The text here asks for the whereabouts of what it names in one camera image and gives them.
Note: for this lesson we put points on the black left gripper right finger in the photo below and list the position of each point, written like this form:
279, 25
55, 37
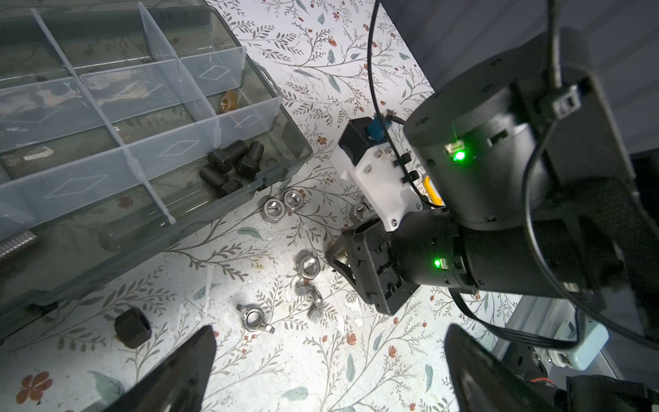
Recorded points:
483, 383

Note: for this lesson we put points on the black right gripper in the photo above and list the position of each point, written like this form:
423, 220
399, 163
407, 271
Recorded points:
386, 268

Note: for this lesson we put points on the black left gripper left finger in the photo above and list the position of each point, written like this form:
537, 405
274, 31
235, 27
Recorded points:
179, 382

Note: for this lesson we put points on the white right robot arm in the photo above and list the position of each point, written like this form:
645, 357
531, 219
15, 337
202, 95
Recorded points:
538, 196

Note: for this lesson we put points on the silver cap nut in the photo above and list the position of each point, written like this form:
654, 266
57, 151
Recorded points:
308, 264

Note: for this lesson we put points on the black hex nut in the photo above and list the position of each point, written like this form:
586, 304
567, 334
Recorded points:
132, 328

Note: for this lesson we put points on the silver wing nut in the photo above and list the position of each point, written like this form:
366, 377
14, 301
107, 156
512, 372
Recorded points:
254, 319

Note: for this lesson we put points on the yellow tray with white cells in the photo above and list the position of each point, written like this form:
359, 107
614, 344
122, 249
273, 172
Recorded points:
432, 192

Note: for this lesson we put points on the transparent green compartment organizer box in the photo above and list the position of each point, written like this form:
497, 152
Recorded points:
108, 112

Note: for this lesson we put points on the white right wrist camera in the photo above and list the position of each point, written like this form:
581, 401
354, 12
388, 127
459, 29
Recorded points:
370, 165

